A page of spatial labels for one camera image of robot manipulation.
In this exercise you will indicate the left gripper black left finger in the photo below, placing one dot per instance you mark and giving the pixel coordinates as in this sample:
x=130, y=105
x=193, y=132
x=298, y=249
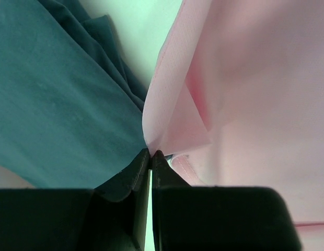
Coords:
x=109, y=217

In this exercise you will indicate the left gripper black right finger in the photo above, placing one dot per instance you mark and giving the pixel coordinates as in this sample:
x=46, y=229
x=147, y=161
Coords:
x=189, y=217

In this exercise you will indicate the pink t-shirt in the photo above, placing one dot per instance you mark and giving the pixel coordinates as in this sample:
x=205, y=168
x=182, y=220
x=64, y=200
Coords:
x=237, y=99

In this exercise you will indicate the folded teal blue t-shirt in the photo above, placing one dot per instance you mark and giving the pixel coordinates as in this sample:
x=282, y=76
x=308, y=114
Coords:
x=70, y=108

